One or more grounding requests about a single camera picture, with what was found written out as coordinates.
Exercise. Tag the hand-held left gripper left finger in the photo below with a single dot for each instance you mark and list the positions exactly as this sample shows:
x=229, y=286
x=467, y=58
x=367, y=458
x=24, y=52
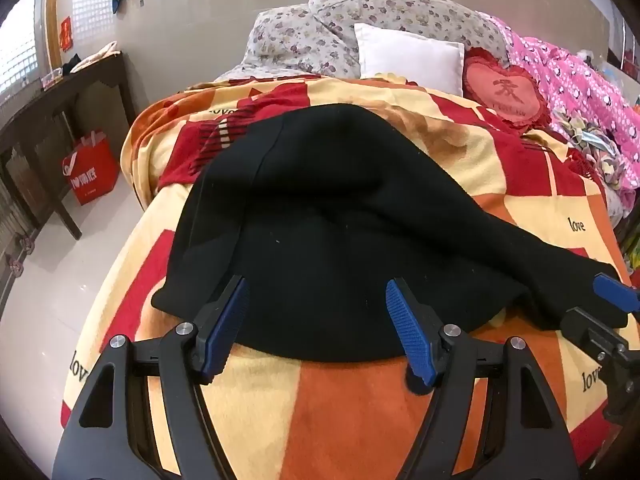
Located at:
x=227, y=330

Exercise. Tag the white pillow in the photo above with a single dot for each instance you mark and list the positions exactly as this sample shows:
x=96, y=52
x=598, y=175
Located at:
x=410, y=57

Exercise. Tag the pink printed blanket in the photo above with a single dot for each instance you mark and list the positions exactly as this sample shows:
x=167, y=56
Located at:
x=575, y=85

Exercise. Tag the red wall sticker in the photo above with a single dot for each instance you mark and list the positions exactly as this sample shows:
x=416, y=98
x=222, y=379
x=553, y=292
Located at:
x=65, y=32

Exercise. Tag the red heart cushion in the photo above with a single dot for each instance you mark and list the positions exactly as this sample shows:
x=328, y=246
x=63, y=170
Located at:
x=502, y=90

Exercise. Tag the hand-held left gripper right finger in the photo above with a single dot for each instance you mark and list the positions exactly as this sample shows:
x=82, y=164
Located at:
x=407, y=325

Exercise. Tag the floral grey pillows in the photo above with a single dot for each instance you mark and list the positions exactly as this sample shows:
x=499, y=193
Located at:
x=310, y=35

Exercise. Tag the red shopping bag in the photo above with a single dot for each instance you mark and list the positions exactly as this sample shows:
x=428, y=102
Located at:
x=92, y=170

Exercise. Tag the dark wooden table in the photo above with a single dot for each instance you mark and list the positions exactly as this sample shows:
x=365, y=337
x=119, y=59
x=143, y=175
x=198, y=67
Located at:
x=75, y=90

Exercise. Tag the red and yellow printed blanket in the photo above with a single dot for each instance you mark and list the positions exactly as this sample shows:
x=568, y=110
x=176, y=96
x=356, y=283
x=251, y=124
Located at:
x=350, y=410

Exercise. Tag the black pants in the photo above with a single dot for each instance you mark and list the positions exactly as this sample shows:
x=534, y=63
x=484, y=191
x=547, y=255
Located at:
x=325, y=220

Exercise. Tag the beige cloth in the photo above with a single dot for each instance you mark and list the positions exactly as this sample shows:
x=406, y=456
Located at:
x=100, y=55

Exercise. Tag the multicoloured patterned cloth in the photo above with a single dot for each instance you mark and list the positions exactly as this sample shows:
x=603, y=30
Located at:
x=600, y=150

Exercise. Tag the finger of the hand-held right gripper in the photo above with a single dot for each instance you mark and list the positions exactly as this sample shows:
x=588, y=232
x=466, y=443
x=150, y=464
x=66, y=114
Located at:
x=612, y=290
x=595, y=335

